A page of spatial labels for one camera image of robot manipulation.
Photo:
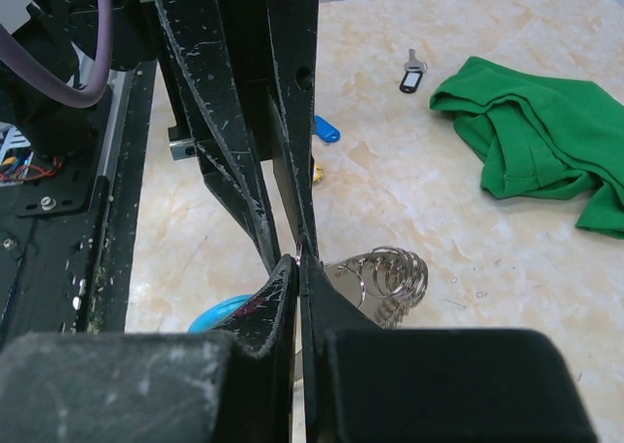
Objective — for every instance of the blue key tag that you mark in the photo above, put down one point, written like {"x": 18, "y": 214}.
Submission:
{"x": 325, "y": 131}

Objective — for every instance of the yellow key tag with key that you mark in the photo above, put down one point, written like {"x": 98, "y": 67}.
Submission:
{"x": 318, "y": 173}

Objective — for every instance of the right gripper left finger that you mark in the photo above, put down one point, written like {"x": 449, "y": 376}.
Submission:
{"x": 233, "y": 383}

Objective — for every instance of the green cloth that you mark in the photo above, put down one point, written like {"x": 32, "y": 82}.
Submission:
{"x": 540, "y": 137}

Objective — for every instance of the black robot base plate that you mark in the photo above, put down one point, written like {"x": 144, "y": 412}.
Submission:
{"x": 67, "y": 241}

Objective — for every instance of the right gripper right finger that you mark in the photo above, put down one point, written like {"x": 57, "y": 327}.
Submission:
{"x": 366, "y": 384}

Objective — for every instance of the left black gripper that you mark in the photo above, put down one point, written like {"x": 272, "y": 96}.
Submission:
{"x": 196, "y": 31}

